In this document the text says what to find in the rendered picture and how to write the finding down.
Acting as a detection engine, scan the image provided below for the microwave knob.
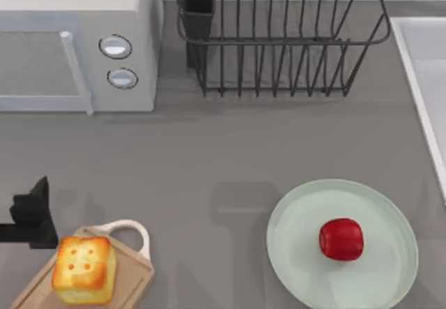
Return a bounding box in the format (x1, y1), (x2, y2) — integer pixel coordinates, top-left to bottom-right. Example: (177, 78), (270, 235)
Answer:
(106, 67), (139, 89)
(98, 34), (133, 60)

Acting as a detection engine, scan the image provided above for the dark cutlery holder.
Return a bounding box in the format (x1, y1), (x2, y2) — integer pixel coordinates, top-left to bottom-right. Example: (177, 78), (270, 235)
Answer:
(176, 0), (217, 40)

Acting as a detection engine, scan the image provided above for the pale microwave oven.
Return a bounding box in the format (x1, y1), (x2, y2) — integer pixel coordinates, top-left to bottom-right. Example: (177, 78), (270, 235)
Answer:
(0, 0), (164, 115)

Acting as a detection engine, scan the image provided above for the red apple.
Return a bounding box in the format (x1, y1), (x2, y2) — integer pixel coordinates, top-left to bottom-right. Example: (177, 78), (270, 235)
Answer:
(318, 218), (364, 262)

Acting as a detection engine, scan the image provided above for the wooden cutting board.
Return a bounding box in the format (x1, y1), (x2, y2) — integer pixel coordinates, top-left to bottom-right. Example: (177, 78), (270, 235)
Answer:
(7, 219), (156, 309)

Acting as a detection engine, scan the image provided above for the toasted bread cube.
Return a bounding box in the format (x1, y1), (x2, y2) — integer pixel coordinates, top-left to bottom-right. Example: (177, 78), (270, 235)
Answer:
(51, 236), (118, 305)

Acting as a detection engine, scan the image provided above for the pale green plate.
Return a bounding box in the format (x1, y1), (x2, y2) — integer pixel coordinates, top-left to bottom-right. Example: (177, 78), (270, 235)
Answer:
(266, 179), (420, 309)

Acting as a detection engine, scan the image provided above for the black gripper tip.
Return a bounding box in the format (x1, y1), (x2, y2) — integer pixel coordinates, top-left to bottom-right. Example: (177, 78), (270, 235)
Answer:
(0, 175), (59, 250)

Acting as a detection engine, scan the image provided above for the microwave door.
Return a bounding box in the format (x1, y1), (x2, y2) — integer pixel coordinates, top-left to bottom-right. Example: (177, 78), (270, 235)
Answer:
(0, 11), (92, 113)

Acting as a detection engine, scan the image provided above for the white sink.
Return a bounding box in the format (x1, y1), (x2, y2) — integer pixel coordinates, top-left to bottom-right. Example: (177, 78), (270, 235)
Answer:
(389, 16), (446, 205)

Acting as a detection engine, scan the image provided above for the dark wire dish rack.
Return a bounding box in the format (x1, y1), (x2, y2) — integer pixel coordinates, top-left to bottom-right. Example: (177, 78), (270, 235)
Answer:
(176, 0), (392, 98)

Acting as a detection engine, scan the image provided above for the microwave door handle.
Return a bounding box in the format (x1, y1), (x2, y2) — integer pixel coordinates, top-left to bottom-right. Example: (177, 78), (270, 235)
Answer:
(59, 31), (95, 116)

